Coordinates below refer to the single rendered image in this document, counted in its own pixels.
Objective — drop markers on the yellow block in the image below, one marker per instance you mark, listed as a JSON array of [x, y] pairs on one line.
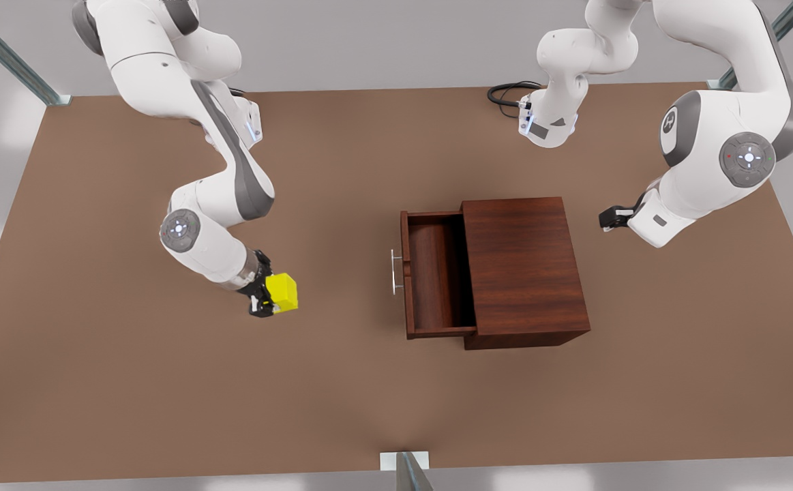
[[282, 292]]

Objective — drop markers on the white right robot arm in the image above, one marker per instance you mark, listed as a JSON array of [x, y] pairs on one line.
[[164, 82]]

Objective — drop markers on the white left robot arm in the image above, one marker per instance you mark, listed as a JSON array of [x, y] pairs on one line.
[[716, 129]]

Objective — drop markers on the dark wooden cabinet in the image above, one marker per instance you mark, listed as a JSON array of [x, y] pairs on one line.
[[522, 269]]

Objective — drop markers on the silver frame post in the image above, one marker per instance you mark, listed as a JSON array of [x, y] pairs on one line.
[[7, 53], [768, 39], [408, 472]]

